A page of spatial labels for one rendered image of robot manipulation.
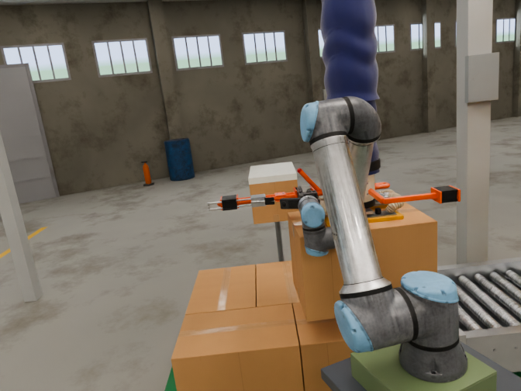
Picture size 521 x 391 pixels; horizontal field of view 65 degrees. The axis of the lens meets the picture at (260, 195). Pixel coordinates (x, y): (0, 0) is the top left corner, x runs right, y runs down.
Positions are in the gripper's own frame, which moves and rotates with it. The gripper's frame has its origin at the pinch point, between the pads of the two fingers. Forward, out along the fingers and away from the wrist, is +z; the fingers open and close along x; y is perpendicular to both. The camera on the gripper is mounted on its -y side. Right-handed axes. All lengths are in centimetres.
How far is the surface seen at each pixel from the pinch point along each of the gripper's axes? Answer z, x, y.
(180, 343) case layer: -9, -65, -65
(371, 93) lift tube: -9, 43, 34
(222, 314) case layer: 14, -65, -46
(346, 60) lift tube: -10, 57, 24
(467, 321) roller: -16, -65, 72
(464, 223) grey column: 96, -59, 126
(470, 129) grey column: 93, 9, 128
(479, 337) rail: -36, -61, 67
